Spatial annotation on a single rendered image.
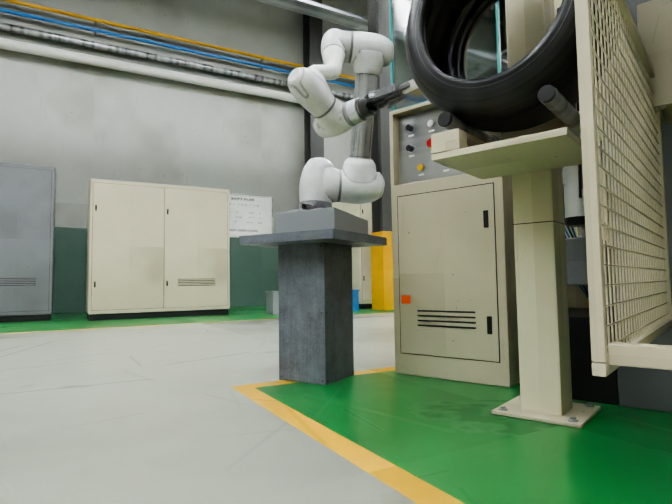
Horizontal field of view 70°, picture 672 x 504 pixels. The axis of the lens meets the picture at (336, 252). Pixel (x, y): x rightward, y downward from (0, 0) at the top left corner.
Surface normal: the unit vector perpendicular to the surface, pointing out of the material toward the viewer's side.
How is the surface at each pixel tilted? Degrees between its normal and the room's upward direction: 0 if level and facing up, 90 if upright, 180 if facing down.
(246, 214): 90
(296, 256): 90
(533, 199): 90
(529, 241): 90
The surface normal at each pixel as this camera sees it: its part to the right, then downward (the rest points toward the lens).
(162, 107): 0.48, -0.06
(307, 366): -0.51, -0.04
